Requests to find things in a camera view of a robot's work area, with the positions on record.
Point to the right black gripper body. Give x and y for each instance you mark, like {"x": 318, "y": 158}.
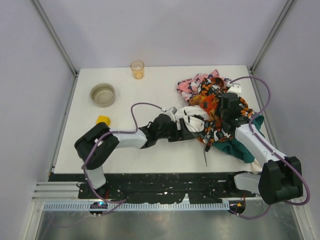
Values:
{"x": 225, "y": 116}

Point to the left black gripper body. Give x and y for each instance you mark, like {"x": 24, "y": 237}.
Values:
{"x": 186, "y": 132}

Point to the white printed cloth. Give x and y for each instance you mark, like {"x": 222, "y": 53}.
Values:
{"x": 193, "y": 117}

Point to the black orange grey camo cloth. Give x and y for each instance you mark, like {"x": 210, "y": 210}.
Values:
{"x": 217, "y": 87}

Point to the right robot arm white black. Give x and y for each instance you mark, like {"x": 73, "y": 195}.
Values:
{"x": 280, "y": 178}

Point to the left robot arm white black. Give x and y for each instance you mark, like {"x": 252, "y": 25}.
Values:
{"x": 99, "y": 142}

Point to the orange brown camo cloth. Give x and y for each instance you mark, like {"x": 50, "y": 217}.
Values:
{"x": 209, "y": 104}

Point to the teal green cloth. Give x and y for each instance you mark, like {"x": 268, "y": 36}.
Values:
{"x": 229, "y": 145}

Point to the pink patterned cloth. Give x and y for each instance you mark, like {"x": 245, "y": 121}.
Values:
{"x": 188, "y": 88}

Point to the yellow cube block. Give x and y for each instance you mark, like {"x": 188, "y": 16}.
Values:
{"x": 103, "y": 119}

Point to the orange translucent plastic cup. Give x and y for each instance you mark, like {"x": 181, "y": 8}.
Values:
{"x": 138, "y": 69}

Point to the grey ceramic bowl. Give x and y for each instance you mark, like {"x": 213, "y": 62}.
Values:
{"x": 103, "y": 95}

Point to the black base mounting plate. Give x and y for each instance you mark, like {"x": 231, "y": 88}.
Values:
{"x": 163, "y": 188}

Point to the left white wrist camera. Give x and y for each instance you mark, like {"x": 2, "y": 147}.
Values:
{"x": 171, "y": 113}

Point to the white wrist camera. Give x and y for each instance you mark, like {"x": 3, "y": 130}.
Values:
{"x": 234, "y": 88}
{"x": 171, "y": 113}

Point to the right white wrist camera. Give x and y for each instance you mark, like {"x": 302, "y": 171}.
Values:
{"x": 234, "y": 88}

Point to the white slotted cable duct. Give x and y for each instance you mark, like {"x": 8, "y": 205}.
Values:
{"x": 127, "y": 207}

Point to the right aluminium frame post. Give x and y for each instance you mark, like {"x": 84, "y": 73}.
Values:
{"x": 272, "y": 34}

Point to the aluminium frame post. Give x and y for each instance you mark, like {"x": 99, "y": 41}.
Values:
{"x": 272, "y": 34}
{"x": 53, "y": 34}

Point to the left aluminium frame post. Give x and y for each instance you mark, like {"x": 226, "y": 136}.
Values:
{"x": 53, "y": 34}

